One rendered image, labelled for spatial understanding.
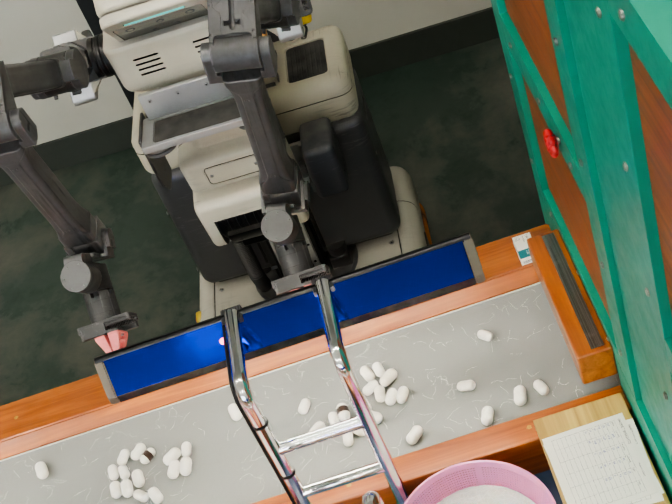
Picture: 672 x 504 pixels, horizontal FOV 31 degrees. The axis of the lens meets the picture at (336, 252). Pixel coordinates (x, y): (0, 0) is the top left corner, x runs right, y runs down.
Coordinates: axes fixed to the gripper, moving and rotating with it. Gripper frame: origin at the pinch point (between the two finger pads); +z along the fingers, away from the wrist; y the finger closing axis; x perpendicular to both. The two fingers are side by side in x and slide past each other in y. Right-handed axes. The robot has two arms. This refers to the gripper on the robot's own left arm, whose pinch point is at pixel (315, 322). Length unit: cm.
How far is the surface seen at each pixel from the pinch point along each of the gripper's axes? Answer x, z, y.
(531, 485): -17.6, 37.1, 26.9
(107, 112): 182, -106, -66
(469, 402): -3.0, 21.9, 21.6
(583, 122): -66, -8, 47
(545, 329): 3.7, 13.9, 38.5
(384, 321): 11.0, 3.0, 11.2
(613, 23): -106, -9, 46
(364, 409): -33.1, 17.5, 6.7
